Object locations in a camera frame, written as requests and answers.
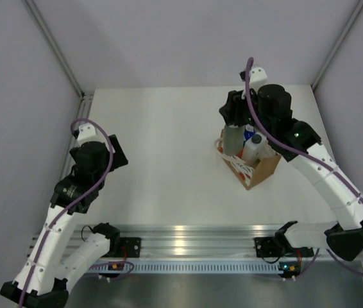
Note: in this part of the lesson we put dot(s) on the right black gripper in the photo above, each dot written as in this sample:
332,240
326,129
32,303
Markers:
231,110

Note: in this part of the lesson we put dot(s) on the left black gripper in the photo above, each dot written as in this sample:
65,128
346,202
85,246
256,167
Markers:
118,159

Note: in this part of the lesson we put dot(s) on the orange bottle blue cap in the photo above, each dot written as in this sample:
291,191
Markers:
249,131

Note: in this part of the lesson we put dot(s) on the white bottle grey cap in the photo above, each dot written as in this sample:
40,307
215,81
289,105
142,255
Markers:
253,148

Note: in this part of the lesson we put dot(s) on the brown canvas bag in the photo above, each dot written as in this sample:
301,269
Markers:
250,175

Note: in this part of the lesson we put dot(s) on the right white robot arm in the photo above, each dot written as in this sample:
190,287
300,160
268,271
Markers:
301,147

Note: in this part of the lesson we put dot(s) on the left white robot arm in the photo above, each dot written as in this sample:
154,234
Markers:
46,279

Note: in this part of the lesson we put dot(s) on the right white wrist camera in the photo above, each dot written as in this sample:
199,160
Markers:
257,77

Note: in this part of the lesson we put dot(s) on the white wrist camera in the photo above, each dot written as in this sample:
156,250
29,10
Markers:
86,133
257,77

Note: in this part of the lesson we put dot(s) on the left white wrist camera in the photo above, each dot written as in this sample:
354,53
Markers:
86,133

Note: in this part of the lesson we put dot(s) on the left aluminium frame post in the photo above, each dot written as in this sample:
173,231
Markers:
40,22

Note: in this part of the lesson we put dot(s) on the aluminium frame post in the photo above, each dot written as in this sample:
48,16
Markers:
337,45
40,22

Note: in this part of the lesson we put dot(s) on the left black mount plate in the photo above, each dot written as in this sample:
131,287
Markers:
129,247

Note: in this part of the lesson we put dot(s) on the black mount plate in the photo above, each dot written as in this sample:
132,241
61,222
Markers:
129,247
267,248

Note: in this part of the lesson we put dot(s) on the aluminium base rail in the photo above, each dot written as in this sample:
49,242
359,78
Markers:
197,242

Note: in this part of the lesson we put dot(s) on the grey slotted cable duct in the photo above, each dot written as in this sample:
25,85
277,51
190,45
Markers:
170,267

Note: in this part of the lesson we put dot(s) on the right aluminium frame post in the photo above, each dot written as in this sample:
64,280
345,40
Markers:
337,45

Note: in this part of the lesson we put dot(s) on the right black mount plate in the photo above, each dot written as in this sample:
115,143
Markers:
267,248

